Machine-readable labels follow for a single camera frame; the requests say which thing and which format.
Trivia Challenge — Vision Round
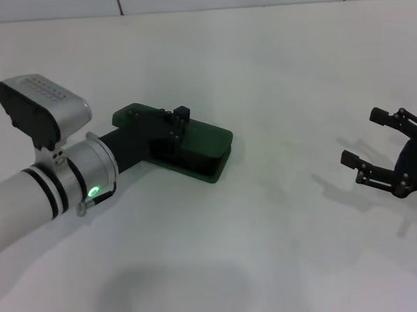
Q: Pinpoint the green glasses case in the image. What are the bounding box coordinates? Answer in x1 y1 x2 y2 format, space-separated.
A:
110 98 236 189

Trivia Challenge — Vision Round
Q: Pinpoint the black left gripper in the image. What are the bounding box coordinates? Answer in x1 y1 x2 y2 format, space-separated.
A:
96 105 195 177

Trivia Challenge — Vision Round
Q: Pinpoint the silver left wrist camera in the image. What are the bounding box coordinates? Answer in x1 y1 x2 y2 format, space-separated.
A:
0 70 94 154

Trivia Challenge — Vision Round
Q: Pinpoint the black left wrist plug cable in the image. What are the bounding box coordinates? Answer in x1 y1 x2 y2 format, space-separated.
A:
73 181 120 218

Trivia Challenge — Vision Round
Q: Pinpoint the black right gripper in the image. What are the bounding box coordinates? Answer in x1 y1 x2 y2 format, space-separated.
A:
337 105 417 203

